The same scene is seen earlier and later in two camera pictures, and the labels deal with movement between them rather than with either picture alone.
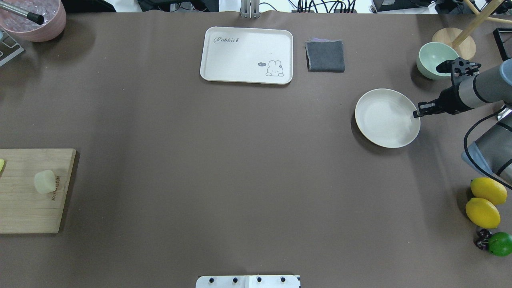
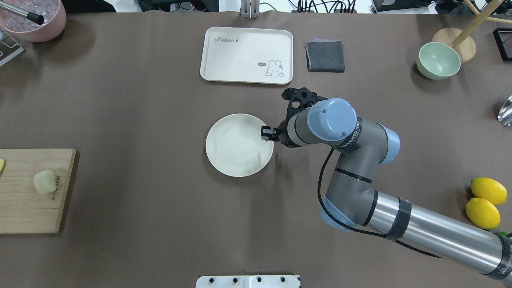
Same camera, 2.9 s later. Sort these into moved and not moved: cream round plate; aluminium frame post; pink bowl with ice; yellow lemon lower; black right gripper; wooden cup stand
Moved: cream round plate; black right gripper
Not moved: aluminium frame post; yellow lemon lower; pink bowl with ice; wooden cup stand
